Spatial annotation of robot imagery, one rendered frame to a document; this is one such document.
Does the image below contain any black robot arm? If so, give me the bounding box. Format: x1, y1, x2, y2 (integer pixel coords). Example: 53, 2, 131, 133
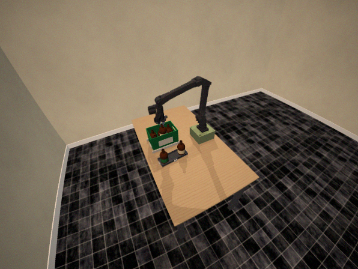
148, 76, 211, 133

